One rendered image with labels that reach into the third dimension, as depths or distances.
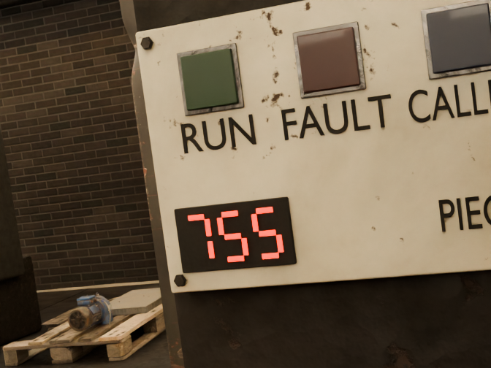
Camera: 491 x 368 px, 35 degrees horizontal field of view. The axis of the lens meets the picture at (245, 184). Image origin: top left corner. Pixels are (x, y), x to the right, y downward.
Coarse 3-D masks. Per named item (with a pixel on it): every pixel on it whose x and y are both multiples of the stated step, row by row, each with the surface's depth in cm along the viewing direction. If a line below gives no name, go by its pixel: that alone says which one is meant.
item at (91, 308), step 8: (88, 296) 484; (96, 296) 496; (80, 304) 482; (88, 304) 480; (96, 304) 489; (104, 304) 492; (72, 312) 473; (80, 312) 472; (88, 312) 475; (96, 312) 481; (104, 312) 490; (72, 320) 473; (80, 320) 473; (88, 320) 473; (96, 320) 486; (104, 320) 492; (112, 320) 500; (72, 328) 474; (80, 328) 476
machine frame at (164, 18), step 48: (144, 0) 55; (192, 0) 54; (240, 0) 53; (288, 0) 52; (240, 288) 55; (288, 288) 54; (336, 288) 53; (384, 288) 52; (432, 288) 51; (480, 288) 50; (192, 336) 56; (240, 336) 55; (288, 336) 54; (336, 336) 53; (384, 336) 52; (432, 336) 51; (480, 336) 50
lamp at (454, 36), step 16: (432, 16) 47; (448, 16) 46; (464, 16) 46; (480, 16) 46; (432, 32) 47; (448, 32) 47; (464, 32) 46; (480, 32) 46; (432, 48) 47; (448, 48) 47; (464, 48) 46; (480, 48) 46; (432, 64) 47; (448, 64) 47; (464, 64) 46; (480, 64) 46
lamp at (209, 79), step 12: (228, 48) 51; (180, 60) 52; (192, 60) 52; (204, 60) 51; (216, 60) 51; (228, 60) 51; (192, 72) 52; (204, 72) 51; (216, 72) 51; (228, 72) 51; (192, 84) 52; (204, 84) 52; (216, 84) 51; (228, 84) 51; (192, 96) 52; (204, 96) 52; (216, 96) 51; (228, 96) 51; (192, 108) 52; (204, 108) 52
